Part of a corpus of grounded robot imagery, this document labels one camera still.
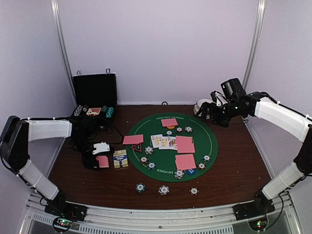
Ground gold card deck box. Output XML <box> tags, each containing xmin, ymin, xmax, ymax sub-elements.
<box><xmin>113</xmin><ymin>149</ymin><xmax>129</xmax><ymax>169</ymax></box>

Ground red black triangular button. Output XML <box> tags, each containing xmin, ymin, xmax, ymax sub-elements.
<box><xmin>130</xmin><ymin>143</ymin><xmax>142</xmax><ymax>153</ymax></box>

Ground blue chip stack mat bottom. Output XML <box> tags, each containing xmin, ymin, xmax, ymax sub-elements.
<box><xmin>174</xmin><ymin>170</ymin><xmax>185</xmax><ymax>179</ymax></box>

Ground blue round blind button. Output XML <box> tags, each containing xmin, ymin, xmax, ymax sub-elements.
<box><xmin>185</xmin><ymin>169</ymin><xmax>196</xmax><ymax>176</ymax></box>

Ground brown chips in case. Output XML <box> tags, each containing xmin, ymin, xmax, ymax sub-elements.
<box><xmin>82</xmin><ymin>105</ymin><xmax>89</xmax><ymax>112</ymax></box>

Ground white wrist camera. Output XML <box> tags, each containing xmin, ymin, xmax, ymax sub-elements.
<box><xmin>211</xmin><ymin>91</ymin><xmax>228</xmax><ymax>106</ymax></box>
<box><xmin>92</xmin><ymin>142</ymin><xmax>110</xmax><ymax>155</ymax></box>

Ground green blue chip mat top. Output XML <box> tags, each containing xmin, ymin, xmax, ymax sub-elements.
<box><xmin>165</xmin><ymin>130</ymin><xmax>173</xmax><ymax>136</ymax></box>

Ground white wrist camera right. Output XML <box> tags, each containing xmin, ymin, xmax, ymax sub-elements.
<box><xmin>211</xmin><ymin>91</ymin><xmax>228</xmax><ymax>106</ymax></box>

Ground dark blue chip stack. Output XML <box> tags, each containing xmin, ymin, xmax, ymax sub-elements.
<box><xmin>135</xmin><ymin>183</ymin><xmax>146</xmax><ymax>193</ymax></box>

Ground black chip carrying case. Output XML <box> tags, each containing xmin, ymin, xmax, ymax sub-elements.
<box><xmin>73</xmin><ymin>68</ymin><xmax>117</xmax><ymax>129</ymax></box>

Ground pink face down card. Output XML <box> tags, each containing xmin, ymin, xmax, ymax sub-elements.
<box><xmin>175</xmin><ymin>136</ymin><xmax>193</xmax><ymax>144</ymax></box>

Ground teal chip stack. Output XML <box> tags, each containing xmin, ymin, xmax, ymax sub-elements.
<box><xmin>105</xmin><ymin>107</ymin><xmax>115</xmax><ymax>118</ymax></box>

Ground blue green chip stack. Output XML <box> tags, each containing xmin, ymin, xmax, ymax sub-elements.
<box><xmin>101</xmin><ymin>106</ymin><xmax>108</xmax><ymax>113</ymax></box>

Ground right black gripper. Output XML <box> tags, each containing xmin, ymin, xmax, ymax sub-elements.
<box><xmin>195</xmin><ymin>99</ymin><xmax>245</xmax><ymax>128</ymax></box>

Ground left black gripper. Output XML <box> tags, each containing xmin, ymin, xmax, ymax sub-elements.
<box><xmin>71</xmin><ymin>136</ymin><xmax>99</xmax><ymax>170</ymax></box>

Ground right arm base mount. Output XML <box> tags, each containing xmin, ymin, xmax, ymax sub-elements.
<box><xmin>233</xmin><ymin>201</ymin><xmax>275</xmax><ymax>221</ymax></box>

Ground face up playing card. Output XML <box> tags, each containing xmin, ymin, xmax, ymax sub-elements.
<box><xmin>151</xmin><ymin>134</ymin><xmax>163</xmax><ymax>148</ymax></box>

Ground red card deck in case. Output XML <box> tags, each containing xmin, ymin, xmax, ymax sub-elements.
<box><xmin>86</xmin><ymin>107</ymin><xmax>101</xmax><ymax>116</ymax></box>

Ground green blue chip mat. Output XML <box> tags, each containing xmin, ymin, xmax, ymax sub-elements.
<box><xmin>202</xmin><ymin>155</ymin><xmax>211</xmax><ymax>162</ymax></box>
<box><xmin>147</xmin><ymin>162</ymin><xmax>156</xmax><ymax>170</ymax></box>
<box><xmin>165</xmin><ymin>130</ymin><xmax>173</xmax><ymax>136</ymax></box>

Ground brown red chip stack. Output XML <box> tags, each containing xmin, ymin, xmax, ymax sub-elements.
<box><xmin>190</xmin><ymin>187</ymin><xmax>198</xmax><ymax>195</ymax></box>

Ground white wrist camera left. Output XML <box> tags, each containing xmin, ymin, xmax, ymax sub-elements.
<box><xmin>92</xmin><ymin>142</ymin><xmax>110</xmax><ymax>155</ymax></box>

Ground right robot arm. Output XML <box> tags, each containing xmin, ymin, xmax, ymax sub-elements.
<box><xmin>193</xmin><ymin>78</ymin><xmax>312</xmax><ymax>215</ymax></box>

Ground pink backed card deck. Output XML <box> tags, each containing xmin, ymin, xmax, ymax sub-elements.
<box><xmin>96</xmin><ymin>156</ymin><xmax>109</xmax><ymax>168</ymax></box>

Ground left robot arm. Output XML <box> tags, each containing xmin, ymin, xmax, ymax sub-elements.
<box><xmin>0</xmin><ymin>116</ymin><xmax>109</xmax><ymax>216</ymax></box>

